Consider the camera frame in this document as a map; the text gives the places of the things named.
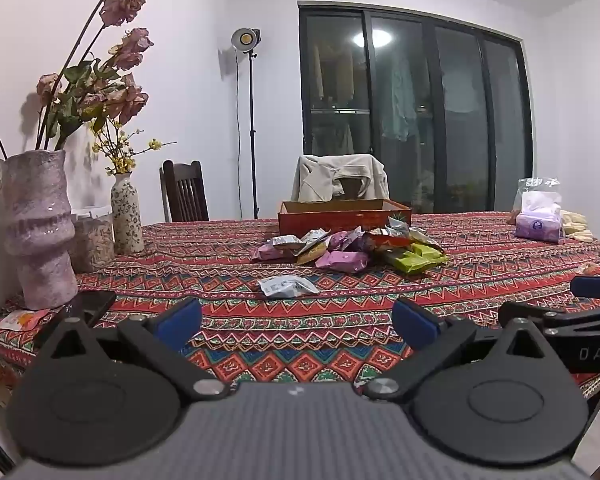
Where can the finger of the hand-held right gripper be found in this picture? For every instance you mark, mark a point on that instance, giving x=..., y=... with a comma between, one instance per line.
x=595, y=286
x=530, y=312

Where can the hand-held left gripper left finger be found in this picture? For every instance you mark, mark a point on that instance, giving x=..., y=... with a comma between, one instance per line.
x=180, y=322

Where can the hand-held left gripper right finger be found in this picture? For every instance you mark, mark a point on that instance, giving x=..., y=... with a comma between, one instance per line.
x=414, y=327

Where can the pile of mixed snack packets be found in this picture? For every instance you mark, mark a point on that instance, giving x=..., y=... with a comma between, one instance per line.
x=340, y=260

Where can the white snack packet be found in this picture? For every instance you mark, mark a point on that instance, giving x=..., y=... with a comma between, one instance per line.
x=286, y=287

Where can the orange cardboard box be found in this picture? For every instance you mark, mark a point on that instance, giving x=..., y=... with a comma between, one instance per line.
x=330, y=220

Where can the small transparent wrapper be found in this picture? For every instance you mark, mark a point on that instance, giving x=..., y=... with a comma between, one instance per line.
x=587, y=268

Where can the cream coloured bundle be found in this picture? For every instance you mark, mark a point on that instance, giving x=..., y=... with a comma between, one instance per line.
x=577, y=225

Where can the purple tissue pack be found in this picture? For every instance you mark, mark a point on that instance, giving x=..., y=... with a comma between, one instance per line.
x=537, y=222

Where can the red patterned tablecloth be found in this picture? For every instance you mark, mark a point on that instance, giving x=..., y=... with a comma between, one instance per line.
x=330, y=310

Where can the black smartphone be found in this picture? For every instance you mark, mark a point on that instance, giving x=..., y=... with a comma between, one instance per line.
x=87, y=305

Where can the clear plastic bag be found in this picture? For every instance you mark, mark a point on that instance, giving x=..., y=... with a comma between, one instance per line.
x=535, y=185

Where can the glass jar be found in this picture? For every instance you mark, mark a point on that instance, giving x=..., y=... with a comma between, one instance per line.
x=92, y=242

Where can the small floral vase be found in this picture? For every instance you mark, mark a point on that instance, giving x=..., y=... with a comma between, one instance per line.
x=126, y=215

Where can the dark wooden chair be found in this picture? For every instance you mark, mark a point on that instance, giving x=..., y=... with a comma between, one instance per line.
x=351, y=187
x=182, y=195

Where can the orange and white packet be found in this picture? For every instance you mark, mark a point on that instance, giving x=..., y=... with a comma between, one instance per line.
x=22, y=319

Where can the pink ceramic vase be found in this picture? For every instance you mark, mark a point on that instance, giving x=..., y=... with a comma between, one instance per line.
x=37, y=230

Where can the yellow flower branches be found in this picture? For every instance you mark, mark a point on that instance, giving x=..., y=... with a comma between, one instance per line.
x=117, y=152

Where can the beige jacket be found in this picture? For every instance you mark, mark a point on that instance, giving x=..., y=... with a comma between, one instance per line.
x=315, y=175

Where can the black sliding glass door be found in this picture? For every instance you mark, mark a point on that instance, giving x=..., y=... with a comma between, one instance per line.
x=415, y=120

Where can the dried rose bouquet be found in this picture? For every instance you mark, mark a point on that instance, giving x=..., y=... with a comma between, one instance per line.
x=125, y=45

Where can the studio light on stand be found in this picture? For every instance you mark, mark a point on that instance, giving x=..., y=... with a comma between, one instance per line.
x=245, y=40

